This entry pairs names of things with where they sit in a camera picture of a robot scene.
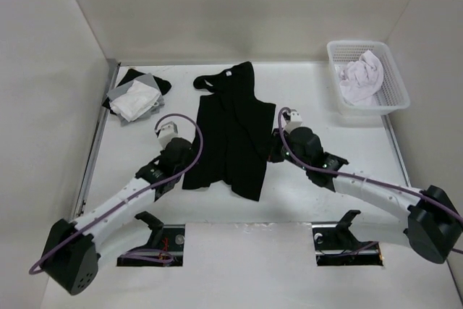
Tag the black tank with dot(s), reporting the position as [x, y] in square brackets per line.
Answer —
[234, 141]
[162, 85]

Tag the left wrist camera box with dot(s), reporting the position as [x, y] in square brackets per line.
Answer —
[166, 133]

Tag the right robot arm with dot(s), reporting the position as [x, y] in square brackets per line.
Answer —
[426, 220]

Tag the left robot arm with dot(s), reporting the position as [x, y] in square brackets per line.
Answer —
[75, 250]

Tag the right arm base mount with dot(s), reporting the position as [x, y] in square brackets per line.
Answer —
[335, 245]

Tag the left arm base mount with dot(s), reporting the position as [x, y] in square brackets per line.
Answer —
[164, 247]

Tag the folded white tank top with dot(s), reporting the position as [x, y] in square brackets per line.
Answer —
[138, 99]

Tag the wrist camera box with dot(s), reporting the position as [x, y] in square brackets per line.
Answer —
[293, 120]
[166, 133]

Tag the folded grey tank top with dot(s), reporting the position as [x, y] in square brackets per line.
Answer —
[154, 109]

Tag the white plastic basket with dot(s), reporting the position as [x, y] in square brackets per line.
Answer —
[391, 97]

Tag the folded black tank top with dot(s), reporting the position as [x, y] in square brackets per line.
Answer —
[162, 85]

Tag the white tank top in basket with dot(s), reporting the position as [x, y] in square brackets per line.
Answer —
[359, 81]

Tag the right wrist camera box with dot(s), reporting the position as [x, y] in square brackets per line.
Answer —
[293, 120]

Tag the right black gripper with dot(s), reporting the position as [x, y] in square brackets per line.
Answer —
[273, 155]

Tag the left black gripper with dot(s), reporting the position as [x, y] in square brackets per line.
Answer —
[190, 162]

